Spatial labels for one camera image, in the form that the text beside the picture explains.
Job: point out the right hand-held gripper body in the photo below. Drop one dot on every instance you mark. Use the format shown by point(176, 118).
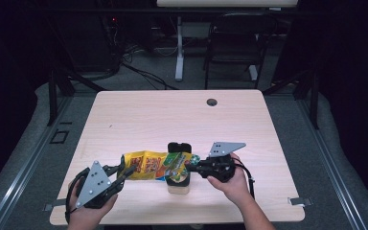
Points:
point(220, 169)

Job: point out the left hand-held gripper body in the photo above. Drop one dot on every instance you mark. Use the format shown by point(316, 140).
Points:
point(94, 185)

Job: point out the yellow green spouted food pouch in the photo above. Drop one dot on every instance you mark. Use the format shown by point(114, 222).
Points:
point(150, 166)

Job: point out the person's right hand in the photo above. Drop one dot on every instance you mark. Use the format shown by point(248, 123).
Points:
point(238, 188)

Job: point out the person's left hand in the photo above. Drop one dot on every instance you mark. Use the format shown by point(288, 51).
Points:
point(86, 218)

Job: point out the black metal stand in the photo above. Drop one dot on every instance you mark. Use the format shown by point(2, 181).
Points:
point(52, 96)
point(314, 102)

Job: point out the short white desk foot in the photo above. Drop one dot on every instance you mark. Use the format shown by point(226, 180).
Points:
point(253, 73)

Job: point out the white desk leg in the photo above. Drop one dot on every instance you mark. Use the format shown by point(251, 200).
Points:
point(179, 57)

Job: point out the black folding chair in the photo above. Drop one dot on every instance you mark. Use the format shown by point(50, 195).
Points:
point(236, 44)

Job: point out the white background desk top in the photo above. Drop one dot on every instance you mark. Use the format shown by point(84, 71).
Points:
point(226, 3)

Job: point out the grey metal table bracket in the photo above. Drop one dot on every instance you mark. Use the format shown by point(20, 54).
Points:
point(56, 203)
point(300, 201)

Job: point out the metal floor rail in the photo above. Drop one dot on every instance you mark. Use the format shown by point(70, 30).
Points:
point(332, 166)
point(28, 161)

